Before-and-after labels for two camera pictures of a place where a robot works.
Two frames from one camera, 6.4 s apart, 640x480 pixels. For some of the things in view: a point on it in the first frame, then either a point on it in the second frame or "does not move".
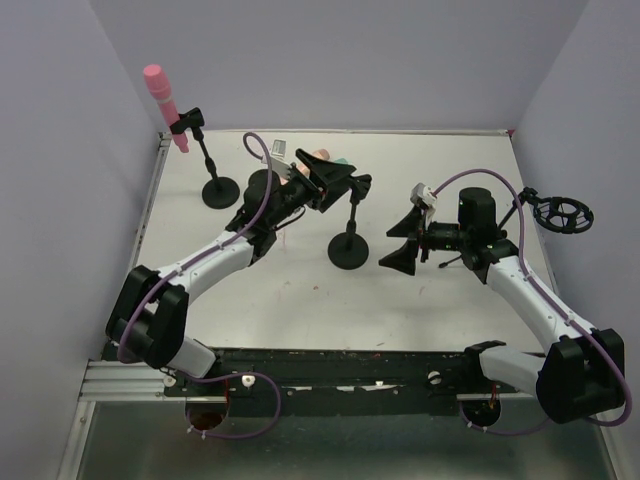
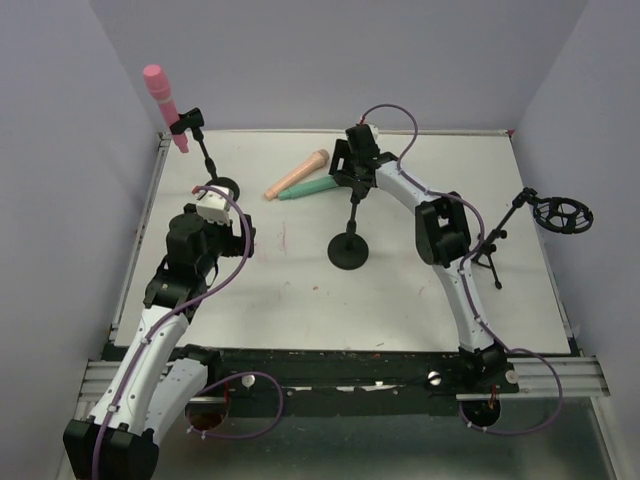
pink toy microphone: x=159 y=83 does not move
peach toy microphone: x=305 y=168 does not move
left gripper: x=308 y=183 → x=242 y=235
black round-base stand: x=350 y=250 does not move
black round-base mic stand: x=221 y=192 does not move
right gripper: x=423 y=240 → x=343 y=166
